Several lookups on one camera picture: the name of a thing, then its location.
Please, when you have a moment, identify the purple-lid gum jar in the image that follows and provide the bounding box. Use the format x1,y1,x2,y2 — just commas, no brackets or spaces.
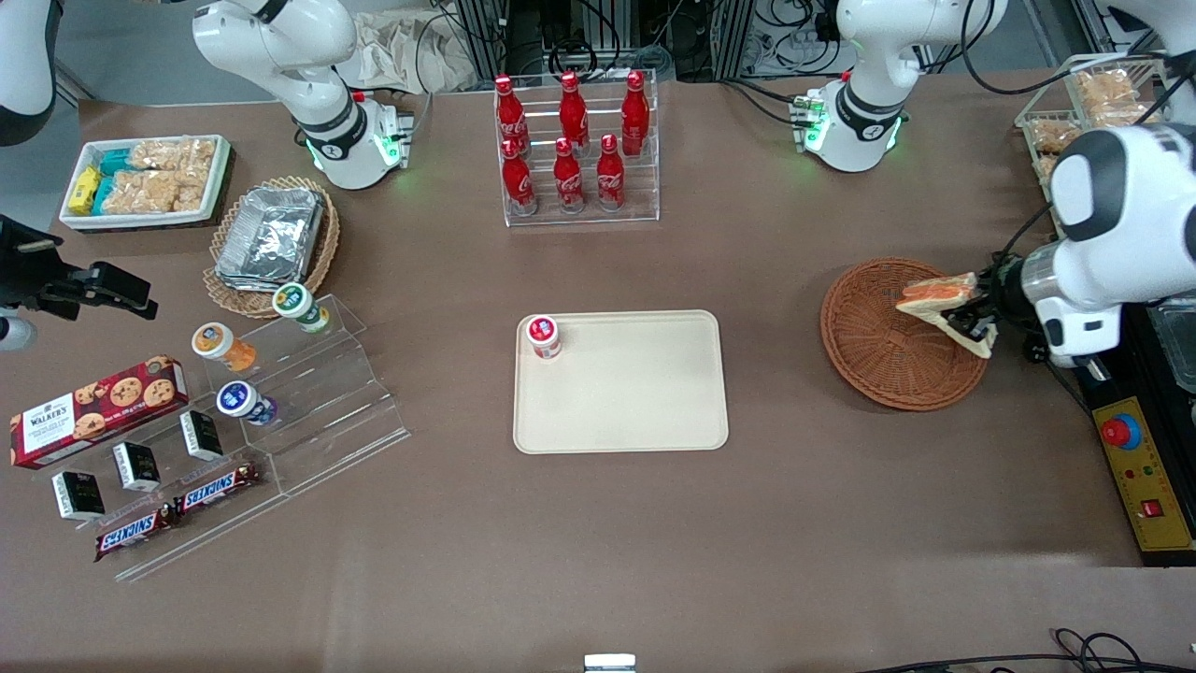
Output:
217,381,278,427

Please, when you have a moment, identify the green-lid gum jar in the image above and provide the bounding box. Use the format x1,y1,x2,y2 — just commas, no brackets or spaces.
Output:
273,283,331,335

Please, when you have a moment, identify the clear acrylic stepped stand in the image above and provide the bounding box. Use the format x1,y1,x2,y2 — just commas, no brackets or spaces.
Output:
33,294,412,582

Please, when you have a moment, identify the red Walkers cookie box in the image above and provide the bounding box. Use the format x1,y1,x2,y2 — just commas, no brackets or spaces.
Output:
9,355,191,470

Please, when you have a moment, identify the beige cloth bag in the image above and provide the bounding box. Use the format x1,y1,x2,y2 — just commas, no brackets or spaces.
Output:
336,9,479,94

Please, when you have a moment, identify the brown wicker basket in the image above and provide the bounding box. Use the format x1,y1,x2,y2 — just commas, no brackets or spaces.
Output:
820,257,990,412

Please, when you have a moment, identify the clear acrylic bottle rack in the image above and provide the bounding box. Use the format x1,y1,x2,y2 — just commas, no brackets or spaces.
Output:
492,68,661,228

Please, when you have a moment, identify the yellow emergency stop box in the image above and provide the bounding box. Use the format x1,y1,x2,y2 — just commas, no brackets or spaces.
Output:
1091,397,1196,568

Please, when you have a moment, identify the white rectangular bin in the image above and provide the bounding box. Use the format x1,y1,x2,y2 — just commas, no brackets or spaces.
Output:
58,134,233,233

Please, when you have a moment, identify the triangular sandwich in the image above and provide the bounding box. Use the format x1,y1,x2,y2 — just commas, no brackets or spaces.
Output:
895,273,997,361

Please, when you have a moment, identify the red-lid gum jar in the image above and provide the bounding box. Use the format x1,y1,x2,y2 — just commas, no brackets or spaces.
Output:
526,315,563,361

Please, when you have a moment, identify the red Coca-Cola bottle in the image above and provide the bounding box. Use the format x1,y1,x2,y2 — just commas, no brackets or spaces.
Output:
502,138,538,217
620,70,651,156
559,71,591,150
493,75,529,155
596,134,627,212
553,137,586,215

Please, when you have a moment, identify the beige plastic tray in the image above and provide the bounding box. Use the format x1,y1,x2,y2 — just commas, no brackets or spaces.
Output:
512,309,730,455

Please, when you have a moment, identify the background equipment rack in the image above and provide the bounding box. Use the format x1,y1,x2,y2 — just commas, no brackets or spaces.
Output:
448,0,847,83

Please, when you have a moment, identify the orange-lid gum jar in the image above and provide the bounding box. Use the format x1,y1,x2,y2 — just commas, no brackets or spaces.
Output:
192,322,258,373

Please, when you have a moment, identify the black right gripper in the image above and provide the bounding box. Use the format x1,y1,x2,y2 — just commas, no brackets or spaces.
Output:
0,215,159,322

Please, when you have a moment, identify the small black carton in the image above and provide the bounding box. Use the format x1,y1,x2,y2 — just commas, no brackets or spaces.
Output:
179,409,224,461
51,470,107,522
112,441,162,493

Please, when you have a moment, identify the Snickers chocolate bar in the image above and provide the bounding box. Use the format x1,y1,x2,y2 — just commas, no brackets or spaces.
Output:
173,461,263,517
93,509,180,563

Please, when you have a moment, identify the black floor cable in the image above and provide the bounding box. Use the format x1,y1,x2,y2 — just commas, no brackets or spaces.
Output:
860,628,1196,673

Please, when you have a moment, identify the white wire rack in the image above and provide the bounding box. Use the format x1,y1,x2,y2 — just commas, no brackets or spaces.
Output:
1016,51,1174,235

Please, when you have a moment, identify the black countertop appliance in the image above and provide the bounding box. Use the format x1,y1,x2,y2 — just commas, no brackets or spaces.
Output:
1119,297,1196,398

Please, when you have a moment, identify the light wicker basket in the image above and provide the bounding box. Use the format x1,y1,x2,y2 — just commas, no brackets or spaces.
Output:
204,176,342,321

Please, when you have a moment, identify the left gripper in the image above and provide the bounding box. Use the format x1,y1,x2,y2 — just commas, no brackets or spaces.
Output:
942,254,1031,347

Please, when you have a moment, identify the stack of foil trays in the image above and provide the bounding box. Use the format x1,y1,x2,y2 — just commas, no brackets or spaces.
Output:
215,185,325,291

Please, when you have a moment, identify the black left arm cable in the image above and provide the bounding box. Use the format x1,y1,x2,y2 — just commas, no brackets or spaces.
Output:
992,204,1057,272

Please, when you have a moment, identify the clear bag of crispy snacks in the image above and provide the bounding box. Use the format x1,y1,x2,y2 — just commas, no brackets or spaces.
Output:
129,138,219,172
107,168,209,215

